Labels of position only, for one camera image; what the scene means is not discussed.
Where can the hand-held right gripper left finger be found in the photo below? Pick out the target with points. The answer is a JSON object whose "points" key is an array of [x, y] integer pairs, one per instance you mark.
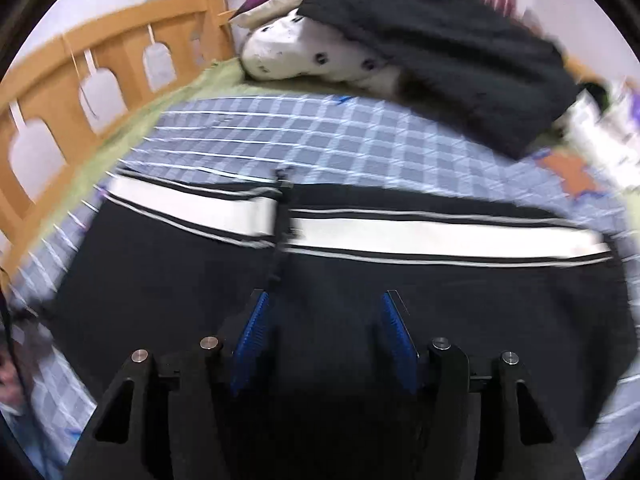
{"points": [[252, 340]]}

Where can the white floral quilt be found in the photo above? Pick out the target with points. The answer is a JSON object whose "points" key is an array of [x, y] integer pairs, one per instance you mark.
{"points": [[300, 55]]}

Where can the checked star print blanket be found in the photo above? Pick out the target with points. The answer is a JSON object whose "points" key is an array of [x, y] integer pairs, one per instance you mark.
{"points": [[350, 145]]}

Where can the black pants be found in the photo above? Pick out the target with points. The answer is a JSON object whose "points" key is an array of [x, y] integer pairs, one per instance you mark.
{"points": [[165, 280]]}

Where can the black padded jacket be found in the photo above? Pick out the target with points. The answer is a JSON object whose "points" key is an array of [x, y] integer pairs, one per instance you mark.
{"points": [[450, 55]]}

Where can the white floral crumpled duvet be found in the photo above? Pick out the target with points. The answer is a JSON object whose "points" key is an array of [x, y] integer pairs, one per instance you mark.
{"points": [[610, 130]]}

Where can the wooden bed frame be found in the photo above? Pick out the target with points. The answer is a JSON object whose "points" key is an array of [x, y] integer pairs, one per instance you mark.
{"points": [[165, 100]]}

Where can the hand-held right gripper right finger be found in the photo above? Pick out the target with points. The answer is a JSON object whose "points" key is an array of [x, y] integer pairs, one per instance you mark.
{"points": [[397, 335]]}

